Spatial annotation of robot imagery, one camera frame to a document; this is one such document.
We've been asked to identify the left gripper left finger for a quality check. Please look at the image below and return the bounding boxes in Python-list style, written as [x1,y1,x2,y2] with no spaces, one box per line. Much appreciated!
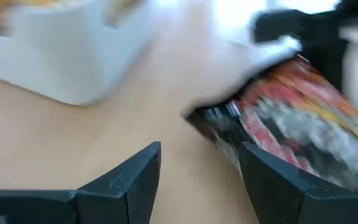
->
[0,141,162,224]

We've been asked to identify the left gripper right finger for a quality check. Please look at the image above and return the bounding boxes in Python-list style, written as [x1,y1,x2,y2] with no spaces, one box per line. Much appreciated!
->
[239,141,358,224]

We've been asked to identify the black Fire Noodle ramen pack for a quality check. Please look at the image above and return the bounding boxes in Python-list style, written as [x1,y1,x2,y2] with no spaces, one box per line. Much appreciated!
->
[183,54,358,194]

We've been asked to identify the white plastic bin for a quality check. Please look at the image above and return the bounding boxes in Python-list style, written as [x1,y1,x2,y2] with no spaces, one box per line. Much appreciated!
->
[0,0,158,106]

